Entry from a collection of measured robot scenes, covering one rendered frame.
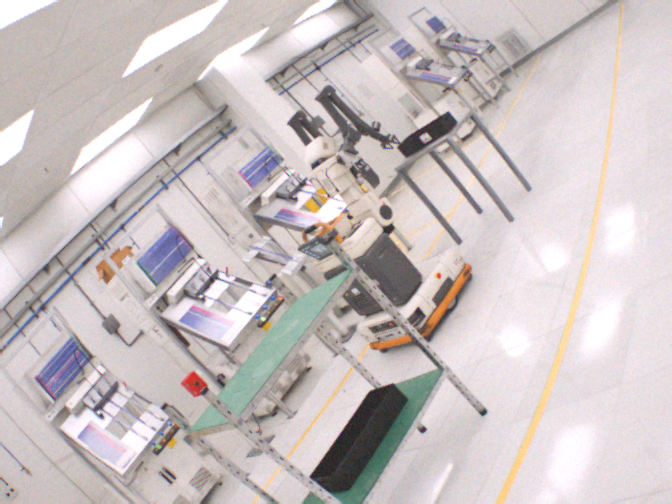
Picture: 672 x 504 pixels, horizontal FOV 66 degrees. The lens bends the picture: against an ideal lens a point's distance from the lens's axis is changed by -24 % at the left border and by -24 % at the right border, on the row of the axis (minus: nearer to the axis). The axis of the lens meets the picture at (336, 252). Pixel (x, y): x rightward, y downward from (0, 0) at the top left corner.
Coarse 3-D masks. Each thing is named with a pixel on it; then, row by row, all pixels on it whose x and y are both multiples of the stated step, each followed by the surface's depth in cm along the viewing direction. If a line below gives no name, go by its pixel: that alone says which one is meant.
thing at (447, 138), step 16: (480, 128) 474; (432, 144) 468; (448, 144) 452; (496, 144) 475; (464, 160) 453; (400, 176) 508; (448, 176) 534; (480, 176) 455; (416, 192) 509; (464, 192) 534; (432, 208) 511; (480, 208) 539; (448, 224) 515
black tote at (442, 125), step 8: (448, 112) 466; (440, 120) 459; (448, 120) 463; (456, 120) 468; (424, 128) 495; (432, 128) 467; (440, 128) 461; (448, 128) 461; (408, 136) 512; (416, 136) 483; (424, 136) 478; (432, 136) 472; (440, 136) 467; (400, 144) 508; (408, 144) 495; (416, 144) 489; (424, 144) 484; (408, 152) 501
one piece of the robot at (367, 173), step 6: (354, 168) 432; (360, 168) 437; (366, 168) 432; (366, 174) 431; (372, 174) 433; (360, 180) 429; (366, 180) 430; (372, 180) 432; (378, 180) 435; (372, 186) 431
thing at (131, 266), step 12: (144, 216) 514; (132, 228) 503; (168, 228) 536; (180, 228) 525; (120, 240) 491; (192, 240) 529; (108, 252) 480; (132, 264) 486; (144, 276) 487; (144, 288) 498; (156, 288) 491; (156, 300) 490
